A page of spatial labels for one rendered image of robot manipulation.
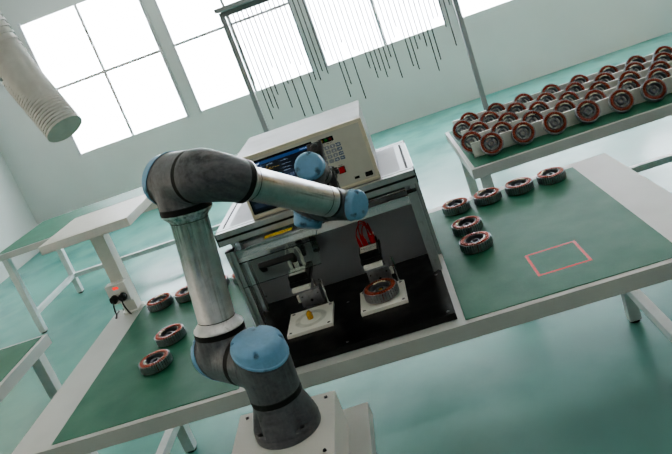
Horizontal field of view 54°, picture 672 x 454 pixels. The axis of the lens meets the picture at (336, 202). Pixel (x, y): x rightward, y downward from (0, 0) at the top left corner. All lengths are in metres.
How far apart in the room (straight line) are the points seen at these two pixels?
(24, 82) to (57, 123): 0.22
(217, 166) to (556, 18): 7.54
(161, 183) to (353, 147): 0.82
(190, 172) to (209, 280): 0.26
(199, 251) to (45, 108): 1.62
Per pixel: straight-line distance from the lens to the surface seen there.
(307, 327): 2.09
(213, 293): 1.49
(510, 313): 1.89
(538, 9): 8.60
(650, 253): 2.02
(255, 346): 1.42
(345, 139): 2.07
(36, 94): 2.99
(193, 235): 1.45
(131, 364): 2.51
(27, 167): 9.54
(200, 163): 1.35
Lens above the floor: 1.66
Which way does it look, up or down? 16 degrees down
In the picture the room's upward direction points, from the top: 20 degrees counter-clockwise
